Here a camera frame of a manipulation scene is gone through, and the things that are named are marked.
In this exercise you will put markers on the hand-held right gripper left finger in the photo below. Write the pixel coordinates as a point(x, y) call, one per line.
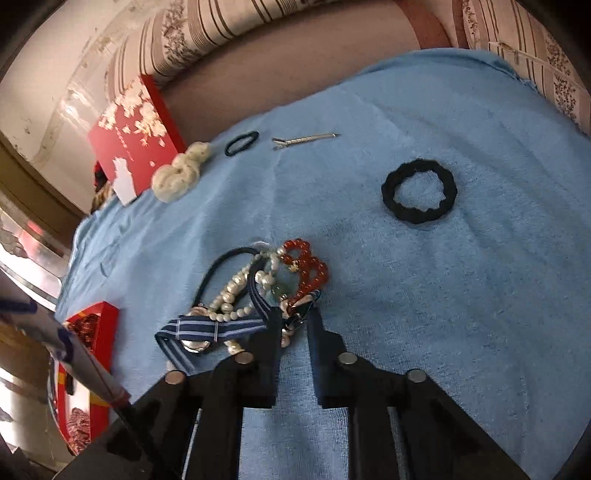
point(274, 323)

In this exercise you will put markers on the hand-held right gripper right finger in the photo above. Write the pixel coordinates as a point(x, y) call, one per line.
point(316, 323)

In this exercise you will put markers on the blue striped ribbon bow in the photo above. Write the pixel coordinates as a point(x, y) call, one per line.
point(217, 330)

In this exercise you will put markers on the black elastic hair band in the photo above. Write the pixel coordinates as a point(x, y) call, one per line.
point(221, 272)

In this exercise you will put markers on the red jewelry box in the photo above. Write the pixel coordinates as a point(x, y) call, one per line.
point(85, 369)

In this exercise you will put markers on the blue towel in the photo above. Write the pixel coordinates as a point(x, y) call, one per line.
point(415, 286)

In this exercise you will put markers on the thick black scrunchie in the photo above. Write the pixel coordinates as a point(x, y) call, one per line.
point(419, 192)

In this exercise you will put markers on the cream fluffy scrunchie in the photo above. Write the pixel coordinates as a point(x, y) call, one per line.
point(181, 171)

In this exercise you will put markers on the metal hair clip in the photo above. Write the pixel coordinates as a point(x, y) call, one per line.
point(302, 138)

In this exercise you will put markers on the red floral box lid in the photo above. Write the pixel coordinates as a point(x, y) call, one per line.
point(131, 138)

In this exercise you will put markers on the striped floral sofa cushion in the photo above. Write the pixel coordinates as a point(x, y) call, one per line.
point(194, 41)

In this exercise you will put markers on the floral striped pillow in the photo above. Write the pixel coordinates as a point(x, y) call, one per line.
point(526, 50)

